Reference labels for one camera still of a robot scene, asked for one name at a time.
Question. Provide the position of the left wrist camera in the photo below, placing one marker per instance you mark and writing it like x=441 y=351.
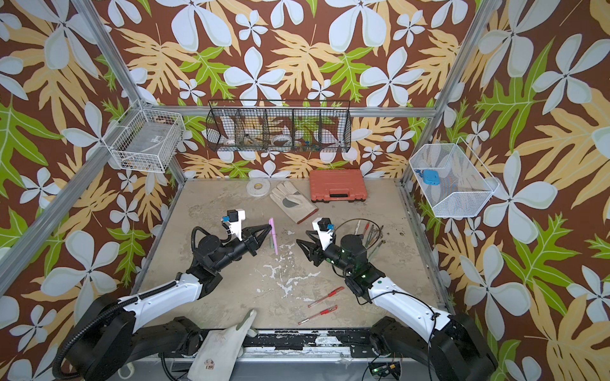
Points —
x=233 y=222

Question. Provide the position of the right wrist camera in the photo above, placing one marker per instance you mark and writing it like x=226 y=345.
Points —
x=325 y=230

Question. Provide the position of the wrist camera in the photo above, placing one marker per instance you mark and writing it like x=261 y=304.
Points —
x=325 y=230
x=233 y=222

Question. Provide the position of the brown pen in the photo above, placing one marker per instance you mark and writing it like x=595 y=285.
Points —
x=378 y=236

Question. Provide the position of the aluminium frame post right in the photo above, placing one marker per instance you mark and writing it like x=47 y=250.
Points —
x=466 y=52

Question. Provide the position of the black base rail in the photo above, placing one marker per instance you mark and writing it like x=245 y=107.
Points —
x=350 y=342

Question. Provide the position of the white wire basket left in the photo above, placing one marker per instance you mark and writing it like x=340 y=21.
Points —
x=145 y=139

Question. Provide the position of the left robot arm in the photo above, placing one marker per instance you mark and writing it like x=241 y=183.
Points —
x=114 y=332

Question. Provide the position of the white wire basket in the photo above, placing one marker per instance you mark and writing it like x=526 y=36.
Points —
x=467 y=184
x=145 y=139

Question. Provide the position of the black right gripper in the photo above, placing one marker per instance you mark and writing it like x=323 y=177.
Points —
x=314 y=248

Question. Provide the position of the dark green pen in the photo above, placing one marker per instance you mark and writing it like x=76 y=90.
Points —
x=370 y=236

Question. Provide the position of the aluminium frame post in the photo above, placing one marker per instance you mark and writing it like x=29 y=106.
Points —
x=87 y=10
x=466 y=52

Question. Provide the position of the white green glove front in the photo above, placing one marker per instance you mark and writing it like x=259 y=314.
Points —
x=216 y=358

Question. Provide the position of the light green pen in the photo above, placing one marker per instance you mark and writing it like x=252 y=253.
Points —
x=376 y=249

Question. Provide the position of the pink pen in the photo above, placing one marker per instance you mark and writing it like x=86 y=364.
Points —
x=273 y=235

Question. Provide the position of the beige work glove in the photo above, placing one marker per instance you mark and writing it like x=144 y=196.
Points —
x=297 y=207

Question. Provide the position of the aluminium frame post left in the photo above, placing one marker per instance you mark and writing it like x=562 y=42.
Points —
x=87 y=10

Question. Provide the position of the black wire basket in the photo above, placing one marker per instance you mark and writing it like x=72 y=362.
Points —
x=279 y=125

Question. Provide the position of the blue object in basket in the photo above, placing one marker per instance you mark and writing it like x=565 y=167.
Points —
x=430 y=177

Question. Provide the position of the white wire basket right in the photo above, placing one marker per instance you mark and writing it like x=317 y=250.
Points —
x=467 y=184

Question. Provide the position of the white tape roll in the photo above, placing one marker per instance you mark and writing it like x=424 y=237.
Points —
x=258 y=187

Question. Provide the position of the red plastic tool case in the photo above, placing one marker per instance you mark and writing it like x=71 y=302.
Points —
x=337 y=185

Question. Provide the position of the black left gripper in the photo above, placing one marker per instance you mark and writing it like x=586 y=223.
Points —
x=253 y=242

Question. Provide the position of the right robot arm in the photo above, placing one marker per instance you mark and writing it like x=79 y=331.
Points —
x=450 y=345

